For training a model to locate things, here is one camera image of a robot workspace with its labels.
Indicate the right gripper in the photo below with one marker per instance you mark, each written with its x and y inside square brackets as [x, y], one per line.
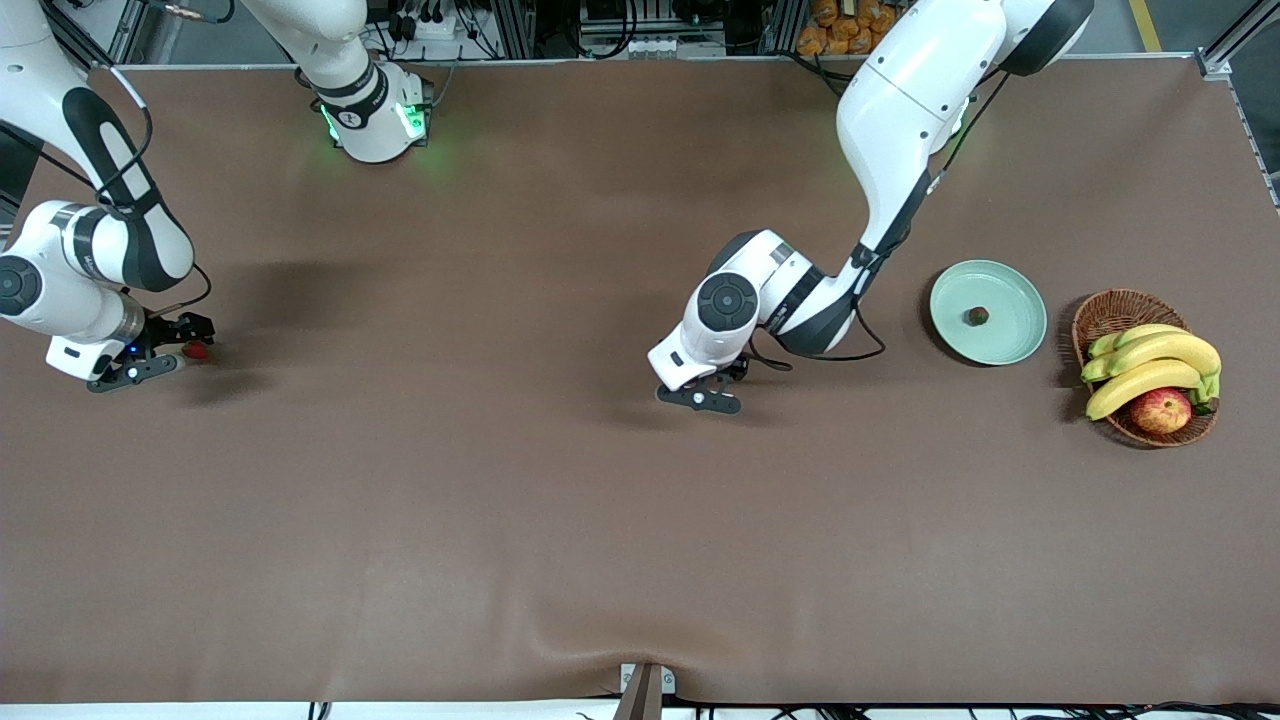
[170, 329]

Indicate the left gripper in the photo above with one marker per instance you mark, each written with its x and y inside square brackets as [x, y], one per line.
[737, 369]

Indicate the red strawberry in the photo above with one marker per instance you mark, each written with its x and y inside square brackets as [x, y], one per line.
[978, 316]
[197, 350]

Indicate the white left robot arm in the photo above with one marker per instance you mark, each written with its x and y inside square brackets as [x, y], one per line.
[900, 100]

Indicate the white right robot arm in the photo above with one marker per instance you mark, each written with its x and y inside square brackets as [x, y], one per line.
[370, 120]

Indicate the pale green round plate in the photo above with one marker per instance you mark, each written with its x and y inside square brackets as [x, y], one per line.
[1010, 300]

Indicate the brown table cover sheet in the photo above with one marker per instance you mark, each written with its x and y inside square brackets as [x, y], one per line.
[640, 560]

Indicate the orange packaged snack pile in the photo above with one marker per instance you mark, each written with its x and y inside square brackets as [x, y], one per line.
[825, 30]

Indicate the brown wicker basket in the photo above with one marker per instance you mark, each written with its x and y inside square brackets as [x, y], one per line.
[1120, 312]

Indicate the white power strip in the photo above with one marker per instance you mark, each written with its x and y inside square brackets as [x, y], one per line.
[430, 25]

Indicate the small greenish yellow banana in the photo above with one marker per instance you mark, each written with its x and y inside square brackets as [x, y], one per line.
[1150, 332]

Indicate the red apple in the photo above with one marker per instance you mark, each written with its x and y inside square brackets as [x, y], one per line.
[1160, 410]

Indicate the aluminium frame strut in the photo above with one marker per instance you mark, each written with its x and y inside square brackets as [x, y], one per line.
[130, 30]
[1240, 32]

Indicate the metal table edge bracket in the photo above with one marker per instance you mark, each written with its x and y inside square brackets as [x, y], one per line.
[645, 690]

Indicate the aluminium frame post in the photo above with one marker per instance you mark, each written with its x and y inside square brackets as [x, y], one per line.
[780, 25]
[515, 25]

